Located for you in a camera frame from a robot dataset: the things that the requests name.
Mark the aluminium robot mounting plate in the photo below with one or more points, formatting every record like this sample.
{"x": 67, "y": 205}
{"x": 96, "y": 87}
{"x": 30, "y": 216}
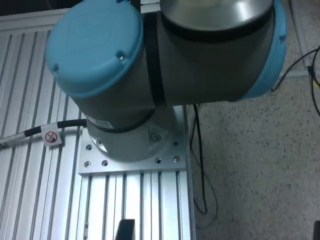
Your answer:
{"x": 95, "y": 165}

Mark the aluminium robot base table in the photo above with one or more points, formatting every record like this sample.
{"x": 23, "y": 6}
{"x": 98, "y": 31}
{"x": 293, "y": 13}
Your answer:
{"x": 30, "y": 187}

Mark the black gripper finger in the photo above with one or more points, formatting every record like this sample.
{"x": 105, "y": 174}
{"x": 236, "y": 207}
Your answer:
{"x": 317, "y": 232}
{"x": 126, "y": 231}

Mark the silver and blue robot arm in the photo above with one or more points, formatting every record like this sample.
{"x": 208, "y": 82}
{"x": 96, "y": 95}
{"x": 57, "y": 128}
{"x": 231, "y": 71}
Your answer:
{"x": 200, "y": 65}

